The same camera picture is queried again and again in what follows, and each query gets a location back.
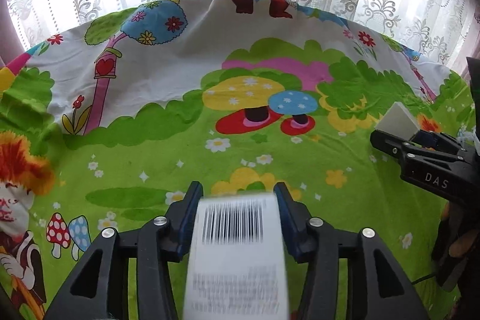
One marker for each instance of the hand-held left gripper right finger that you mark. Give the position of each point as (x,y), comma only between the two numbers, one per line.
(291,230)

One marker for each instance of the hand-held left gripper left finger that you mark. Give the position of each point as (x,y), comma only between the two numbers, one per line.
(187,222)

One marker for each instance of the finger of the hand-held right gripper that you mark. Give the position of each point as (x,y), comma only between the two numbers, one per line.
(393,147)
(427,138)

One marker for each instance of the small white box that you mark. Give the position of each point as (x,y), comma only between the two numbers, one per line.
(399,119)

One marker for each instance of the white barcode box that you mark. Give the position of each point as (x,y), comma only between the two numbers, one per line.
(236,260)

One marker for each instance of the person's right hand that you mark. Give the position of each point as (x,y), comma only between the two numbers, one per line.
(467,243)

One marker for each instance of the pink curtain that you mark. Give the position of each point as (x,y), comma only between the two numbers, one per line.
(9,39)
(465,42)

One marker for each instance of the cartoon printed bedsheet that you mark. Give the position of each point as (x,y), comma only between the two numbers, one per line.
(225,98)

